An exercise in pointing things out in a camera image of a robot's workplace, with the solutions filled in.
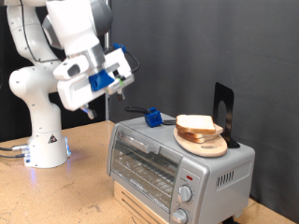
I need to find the wire oven rack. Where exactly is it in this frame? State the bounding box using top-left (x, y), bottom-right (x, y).
top-left (113, 146), bottom-right (178, 206)

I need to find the round wooden plate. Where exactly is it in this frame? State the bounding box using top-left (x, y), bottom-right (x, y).
top-left (173, 126), bottom-right (229, 158)

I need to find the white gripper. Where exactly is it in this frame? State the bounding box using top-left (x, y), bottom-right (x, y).
top-left (52, 47), bottom-right (135, 120)

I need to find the black base cable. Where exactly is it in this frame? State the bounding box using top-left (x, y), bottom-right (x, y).
top-left (0, 153), bottom-right (26, 160)

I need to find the black metal bookend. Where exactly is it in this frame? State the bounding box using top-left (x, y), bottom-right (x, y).
top-left (212, 81), bottom-right (241, 149)

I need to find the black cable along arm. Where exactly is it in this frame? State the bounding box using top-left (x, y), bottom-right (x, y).
top-left (20, 0), bottom-right (141, 75)

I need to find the silver oven knob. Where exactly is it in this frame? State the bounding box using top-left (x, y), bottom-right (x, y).
top-left (171, 208), bottom-right (189, 224)
top-left (178, 185), bottom-right (193, 203)

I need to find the silver toaster oven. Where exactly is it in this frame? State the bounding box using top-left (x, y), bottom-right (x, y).
top-left (107, 112), bottom-right (256, 224)

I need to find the blue cable clip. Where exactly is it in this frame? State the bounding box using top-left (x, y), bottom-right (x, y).
top-left (112, 43), bottom-right (127, 54)

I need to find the glass oven door with handle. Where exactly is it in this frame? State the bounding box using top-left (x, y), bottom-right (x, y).
top-left (108, 124), bottom-right (185, 217)

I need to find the vertical metal pole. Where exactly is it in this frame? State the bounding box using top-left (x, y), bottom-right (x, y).
top-left (104, 0), bottom-right (112, 121)

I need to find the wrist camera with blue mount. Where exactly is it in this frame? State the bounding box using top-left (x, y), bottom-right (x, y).
top-left (89, 69), bottom-right (135, 96)

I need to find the base cable with silver connector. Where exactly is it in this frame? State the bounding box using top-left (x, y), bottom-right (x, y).
top-left (0, 143), bottom-right (31, 152)

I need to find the black spatula with blue block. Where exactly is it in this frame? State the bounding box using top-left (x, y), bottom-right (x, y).
top-left (125, 105), bottom-right (178, 129)

